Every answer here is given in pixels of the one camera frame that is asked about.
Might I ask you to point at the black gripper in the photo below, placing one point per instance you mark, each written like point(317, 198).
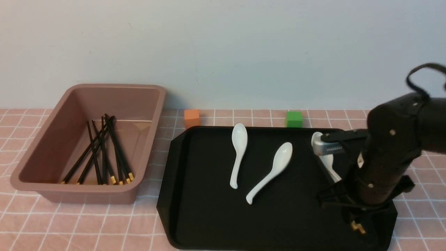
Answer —
point(353, 209)

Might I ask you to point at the black chopstick gold band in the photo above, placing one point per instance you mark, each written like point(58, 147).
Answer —
point(354, 226)
point(360, 228)

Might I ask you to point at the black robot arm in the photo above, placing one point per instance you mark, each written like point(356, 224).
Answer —
point(368, 166)

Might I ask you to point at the white ceramic spoon rightmost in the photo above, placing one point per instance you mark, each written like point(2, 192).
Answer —
point(324, 151)

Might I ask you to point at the white ceramic spoon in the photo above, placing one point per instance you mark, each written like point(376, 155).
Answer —
point(280, 161)
point(239, 141)
point(324, 151)

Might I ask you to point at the black plastic tray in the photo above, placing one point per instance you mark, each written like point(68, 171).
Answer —
point(200, 210)

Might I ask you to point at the green cube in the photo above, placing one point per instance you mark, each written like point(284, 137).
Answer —
point(294, 119)

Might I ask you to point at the white ceramic spoon leftmost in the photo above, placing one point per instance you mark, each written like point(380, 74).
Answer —
point(239, 141)

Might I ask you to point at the orange cube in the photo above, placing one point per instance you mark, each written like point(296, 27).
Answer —
point(192, 118)

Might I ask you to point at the black chopstick in bin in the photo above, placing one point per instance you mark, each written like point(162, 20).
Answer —
point(119, 151)
point(123, 176)
point(89, 164)
point(105, 161)
point(93, 155)
point(83, 157)

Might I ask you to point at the pink plastic bin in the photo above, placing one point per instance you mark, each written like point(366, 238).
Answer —
point(63, 138)

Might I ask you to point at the pink checkered tablecloth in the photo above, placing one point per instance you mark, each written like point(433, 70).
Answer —
point(29, 222)

